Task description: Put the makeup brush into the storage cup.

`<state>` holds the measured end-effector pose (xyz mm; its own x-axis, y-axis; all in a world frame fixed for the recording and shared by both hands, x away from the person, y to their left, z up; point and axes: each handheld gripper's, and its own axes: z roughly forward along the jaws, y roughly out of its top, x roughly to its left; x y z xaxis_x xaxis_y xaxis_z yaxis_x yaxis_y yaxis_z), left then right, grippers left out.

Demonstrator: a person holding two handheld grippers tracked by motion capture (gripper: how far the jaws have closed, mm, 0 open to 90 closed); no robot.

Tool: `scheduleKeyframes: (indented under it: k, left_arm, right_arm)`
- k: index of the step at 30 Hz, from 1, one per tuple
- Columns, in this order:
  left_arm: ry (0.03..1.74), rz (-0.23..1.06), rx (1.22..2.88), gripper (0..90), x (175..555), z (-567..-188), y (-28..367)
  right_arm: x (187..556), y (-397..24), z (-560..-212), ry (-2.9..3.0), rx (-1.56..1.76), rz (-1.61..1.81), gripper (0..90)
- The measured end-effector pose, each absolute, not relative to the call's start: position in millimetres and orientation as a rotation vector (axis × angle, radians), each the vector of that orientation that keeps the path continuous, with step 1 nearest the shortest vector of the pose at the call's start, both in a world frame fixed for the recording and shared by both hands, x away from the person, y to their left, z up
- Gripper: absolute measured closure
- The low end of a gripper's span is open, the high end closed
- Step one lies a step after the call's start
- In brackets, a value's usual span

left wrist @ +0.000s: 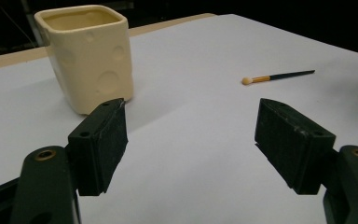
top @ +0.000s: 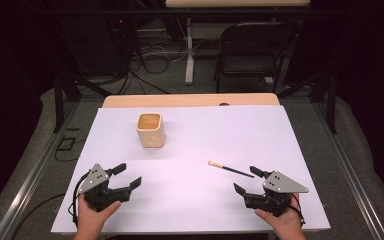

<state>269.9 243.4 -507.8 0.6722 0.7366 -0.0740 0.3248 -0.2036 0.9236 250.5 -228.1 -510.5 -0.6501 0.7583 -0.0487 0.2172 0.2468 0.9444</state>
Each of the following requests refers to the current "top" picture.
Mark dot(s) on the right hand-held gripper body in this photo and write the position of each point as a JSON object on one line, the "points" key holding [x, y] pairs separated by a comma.
{"points": [[280, 185]]}

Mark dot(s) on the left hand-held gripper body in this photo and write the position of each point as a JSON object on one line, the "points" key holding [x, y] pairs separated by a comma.
{"points": [[95, 180]]}

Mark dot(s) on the dark pencil with beige end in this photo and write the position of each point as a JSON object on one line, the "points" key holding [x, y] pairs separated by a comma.
{"points": [[233, 170]]}

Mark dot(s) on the beige square cup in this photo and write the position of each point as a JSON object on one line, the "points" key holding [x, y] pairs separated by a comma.
{"points": [[150, 135]]}

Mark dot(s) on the person's right hand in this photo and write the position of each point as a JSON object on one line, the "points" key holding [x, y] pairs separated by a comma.
{"points": [[288, 221]]}

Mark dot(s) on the person's left hand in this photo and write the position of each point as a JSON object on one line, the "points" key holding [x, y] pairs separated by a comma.
{"points": [[91, 218]]}

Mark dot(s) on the white board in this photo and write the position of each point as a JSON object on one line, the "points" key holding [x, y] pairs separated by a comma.
{"points": [[193, 140]]}

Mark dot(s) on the black metal stand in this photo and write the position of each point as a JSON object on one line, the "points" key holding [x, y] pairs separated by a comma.
{"points": [[331, 100], [58, 100]]}

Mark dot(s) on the light wooden table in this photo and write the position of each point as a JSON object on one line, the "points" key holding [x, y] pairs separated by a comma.
{"points": [[180, 100]]}

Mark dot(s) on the black folding chair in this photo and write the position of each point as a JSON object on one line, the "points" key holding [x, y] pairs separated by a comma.
{"points": [[246, 68]]}

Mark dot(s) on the white desk leg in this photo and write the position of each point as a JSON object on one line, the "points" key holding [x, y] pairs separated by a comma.
{"points": [[189, 66]]}

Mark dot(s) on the black equipment cabinet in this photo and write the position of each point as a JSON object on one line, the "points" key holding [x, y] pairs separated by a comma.
{"points": [[93, 43]]}

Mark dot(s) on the black metal crossbar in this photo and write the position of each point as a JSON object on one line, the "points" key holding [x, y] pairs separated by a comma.
{"points": [[113, 12]]}

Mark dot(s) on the small black frame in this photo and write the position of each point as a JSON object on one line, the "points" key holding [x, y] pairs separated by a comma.
{"points": [[60, 144]]}

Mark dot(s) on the aluminium rail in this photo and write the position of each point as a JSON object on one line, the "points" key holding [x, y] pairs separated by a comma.
{"points": [[30, 180], [353, 186]]}

